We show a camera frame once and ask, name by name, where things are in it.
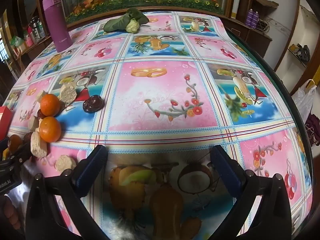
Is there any green bok choy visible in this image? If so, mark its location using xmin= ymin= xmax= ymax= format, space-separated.
xmin=103 ymin=7 xmax=150 ymax=34

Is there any black steel airpot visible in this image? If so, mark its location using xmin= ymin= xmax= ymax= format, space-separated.
xmin=30 ymin=16 xmax=45 ymax=39

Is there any dark bundle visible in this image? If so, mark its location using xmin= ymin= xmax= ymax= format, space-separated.
xmin=296 ymin=44 xmax=310 ymax=62

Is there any white plastic bag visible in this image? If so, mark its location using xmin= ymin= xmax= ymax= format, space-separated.
xmin=291 ymin=79 xmax=317 ymax=132

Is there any maroon cloth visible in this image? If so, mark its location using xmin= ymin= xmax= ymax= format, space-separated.
xmin=305 ymin=114 xmax=320 ymax=147

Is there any orange mandarin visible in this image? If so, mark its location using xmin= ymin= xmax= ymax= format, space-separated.
xmin=9 ymin=134 xmax=23 ymax=153
xmin=39 ymin=117 xmax=62 ymax=142
xmin=40 ymin=94 xmax=61 ymax=117

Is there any wooden counter cabinet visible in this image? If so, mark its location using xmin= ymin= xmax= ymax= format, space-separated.
xmin=7 ymin=34 xmax=54 ymax=63

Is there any purple thermos bottle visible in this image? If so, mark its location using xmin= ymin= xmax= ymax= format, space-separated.
xmin=42 ymin=0 xmax=71 ymax=52

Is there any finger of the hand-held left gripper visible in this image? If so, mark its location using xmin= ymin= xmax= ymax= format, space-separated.
xmin=0 ymin=137 xmax=11 ymax=155
xmin=4 ymin=148 xmax=33 ymax=167

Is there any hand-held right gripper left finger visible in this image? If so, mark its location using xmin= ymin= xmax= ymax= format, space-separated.
xmin=25 ymin=145 xmax=110 ymax=240

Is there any green plastic bag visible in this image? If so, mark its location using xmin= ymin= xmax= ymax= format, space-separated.
xmin=11 ymin=36 xmax=24 ymax=49

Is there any wooden shelf unit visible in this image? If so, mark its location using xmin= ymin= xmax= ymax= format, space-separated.
xmin=235 ymin=0 xmax=279 ymax=53

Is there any fruit printed pink tablecloth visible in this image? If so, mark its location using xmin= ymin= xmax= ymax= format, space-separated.
xmin=7 ymin=11 xmax=313 ymax=240

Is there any person's left hand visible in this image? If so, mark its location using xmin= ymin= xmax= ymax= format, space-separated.
xmin=0 ymin=196 xmax=21 ymax=230

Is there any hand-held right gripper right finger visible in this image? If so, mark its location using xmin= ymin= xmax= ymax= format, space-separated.
xmin=209 ymin=145 xmax=293 ymax=240

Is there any red box with white inside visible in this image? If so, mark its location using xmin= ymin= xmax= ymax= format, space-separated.
xmin=0 ymin=106 xmax=14 ymax=140

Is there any pink thermos bottle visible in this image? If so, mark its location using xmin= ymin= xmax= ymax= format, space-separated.
xmin=25 ymin=29 xmax=34 ymax=47

